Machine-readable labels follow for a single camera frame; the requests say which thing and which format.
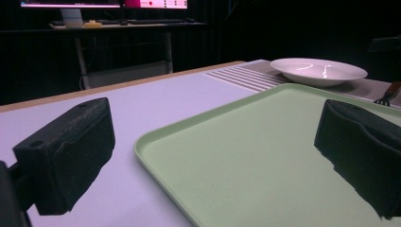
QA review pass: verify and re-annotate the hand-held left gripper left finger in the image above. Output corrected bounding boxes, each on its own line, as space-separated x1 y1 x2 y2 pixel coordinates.
12 96 116 217

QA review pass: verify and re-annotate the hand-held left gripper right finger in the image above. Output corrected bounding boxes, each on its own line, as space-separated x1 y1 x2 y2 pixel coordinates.
313 98 401 220

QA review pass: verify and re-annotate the white shallow plate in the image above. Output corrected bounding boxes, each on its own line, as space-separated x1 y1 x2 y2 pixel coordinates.
270 57 369 88

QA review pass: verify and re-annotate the light green plastic tray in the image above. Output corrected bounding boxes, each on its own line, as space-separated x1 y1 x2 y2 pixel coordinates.
133 82 401 227

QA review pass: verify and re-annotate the dark desk with metal legs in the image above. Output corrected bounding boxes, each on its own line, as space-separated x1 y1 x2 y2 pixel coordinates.
0 21 209 91

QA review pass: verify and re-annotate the small yellow object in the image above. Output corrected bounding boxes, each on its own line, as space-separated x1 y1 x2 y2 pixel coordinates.
82 19 104 28

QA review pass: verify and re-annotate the striped grey placemat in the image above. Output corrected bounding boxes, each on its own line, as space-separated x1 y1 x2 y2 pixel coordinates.
204 60 401 110

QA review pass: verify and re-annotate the black keyboard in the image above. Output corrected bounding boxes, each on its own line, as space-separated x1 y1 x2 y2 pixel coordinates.
128 18 185 26

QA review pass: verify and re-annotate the computer monitor with pink screen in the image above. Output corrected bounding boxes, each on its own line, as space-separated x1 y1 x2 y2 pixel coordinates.
123 0 189 9

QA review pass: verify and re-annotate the fork with brown handle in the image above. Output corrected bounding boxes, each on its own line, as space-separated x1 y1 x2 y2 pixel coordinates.
374 80 401 107

